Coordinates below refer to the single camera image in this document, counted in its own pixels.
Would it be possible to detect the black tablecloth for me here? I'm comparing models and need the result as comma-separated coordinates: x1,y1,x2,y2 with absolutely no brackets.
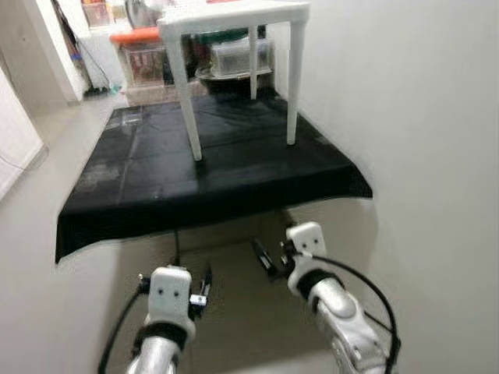
55,96,374,266

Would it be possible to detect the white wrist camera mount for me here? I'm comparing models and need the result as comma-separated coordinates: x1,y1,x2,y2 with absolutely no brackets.
147,266,194,326
285,221,327,295

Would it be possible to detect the clear plastic storage box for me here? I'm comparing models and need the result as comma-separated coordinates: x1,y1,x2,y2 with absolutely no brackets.
205,36,275,80

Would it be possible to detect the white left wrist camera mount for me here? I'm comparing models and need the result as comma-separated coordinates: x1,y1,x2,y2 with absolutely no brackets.
147,266,194,326

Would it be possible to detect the black round basin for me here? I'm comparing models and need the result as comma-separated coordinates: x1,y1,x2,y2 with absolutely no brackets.
194,65,267,93

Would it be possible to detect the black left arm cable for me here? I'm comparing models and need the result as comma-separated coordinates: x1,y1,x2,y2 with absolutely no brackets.
97,275,154,374

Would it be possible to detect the white plastic table leg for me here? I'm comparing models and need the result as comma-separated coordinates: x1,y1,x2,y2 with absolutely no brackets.
163,30,204,163
247,26,260,101
285,19,310,147

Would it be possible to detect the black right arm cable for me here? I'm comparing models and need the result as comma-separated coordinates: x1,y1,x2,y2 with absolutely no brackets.
299,252,402,374

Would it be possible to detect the metal folding table frame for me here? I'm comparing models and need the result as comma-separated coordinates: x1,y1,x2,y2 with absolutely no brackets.
172,229,183,267

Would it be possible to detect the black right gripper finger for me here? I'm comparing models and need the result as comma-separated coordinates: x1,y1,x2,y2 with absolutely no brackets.
251,237,277,279

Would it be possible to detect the mop with black head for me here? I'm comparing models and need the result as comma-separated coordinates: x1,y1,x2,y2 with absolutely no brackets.
50,0,111,100

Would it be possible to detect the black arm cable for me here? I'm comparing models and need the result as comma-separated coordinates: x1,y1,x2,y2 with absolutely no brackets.
299,252,402,374
97,275,154,374

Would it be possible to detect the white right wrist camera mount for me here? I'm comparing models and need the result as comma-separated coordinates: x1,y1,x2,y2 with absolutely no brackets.
285,221,327,295

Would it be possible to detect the green round lid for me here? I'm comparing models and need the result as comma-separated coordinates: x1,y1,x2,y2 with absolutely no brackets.
198,29,252,45

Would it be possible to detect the beige patterned box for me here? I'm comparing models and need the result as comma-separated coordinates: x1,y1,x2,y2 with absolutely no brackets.
123,81,197,108

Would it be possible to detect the orange lid storage box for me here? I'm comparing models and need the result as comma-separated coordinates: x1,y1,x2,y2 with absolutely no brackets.
108,26,170,88

